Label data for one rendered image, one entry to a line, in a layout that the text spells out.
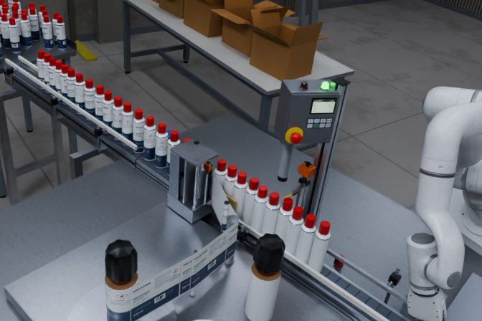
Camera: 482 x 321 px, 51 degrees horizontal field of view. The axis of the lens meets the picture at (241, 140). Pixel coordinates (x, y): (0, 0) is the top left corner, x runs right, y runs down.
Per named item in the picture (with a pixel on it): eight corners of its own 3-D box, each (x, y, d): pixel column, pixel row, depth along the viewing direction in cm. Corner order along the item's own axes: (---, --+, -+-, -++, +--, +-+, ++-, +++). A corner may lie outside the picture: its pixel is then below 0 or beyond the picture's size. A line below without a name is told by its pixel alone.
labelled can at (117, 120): (114, 134, 232) (112, 94, 222) (125, 135, 233) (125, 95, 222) (112, 140, 228) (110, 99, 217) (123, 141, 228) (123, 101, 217)
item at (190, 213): (166, 205, 192) (168, 149, 179) (191, 192, 201) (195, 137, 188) (191, 223, 185) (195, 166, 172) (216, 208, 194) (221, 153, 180)
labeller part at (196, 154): (169, 150, 179) (170, 147, 179) (192, 140, 187) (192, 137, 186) (196, 167, 172) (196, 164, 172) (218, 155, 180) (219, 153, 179)
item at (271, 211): (257, 240, 182) (264, 195, 171) (264, 232, 186) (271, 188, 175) (270, 246, 180) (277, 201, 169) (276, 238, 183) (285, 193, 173)
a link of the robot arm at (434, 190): (484, 180, 126) (465, 290, 133) (437, 164, 141) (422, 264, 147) (457, 183, 123) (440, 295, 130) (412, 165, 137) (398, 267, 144)
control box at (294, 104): (273, 130, 169) (281, 79, 159) (320, 129, 173) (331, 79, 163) (282, 146, 161) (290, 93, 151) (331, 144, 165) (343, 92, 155)
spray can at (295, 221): (278, 251, 177) (287, 207, 167) (290, 246, 180) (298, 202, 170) (287, 261, 174) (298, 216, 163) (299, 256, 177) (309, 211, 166)
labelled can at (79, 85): (75, 115, 244) (72, 76, 233) (77, 109, 248) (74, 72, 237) (86, 115, 244) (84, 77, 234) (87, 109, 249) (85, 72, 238)
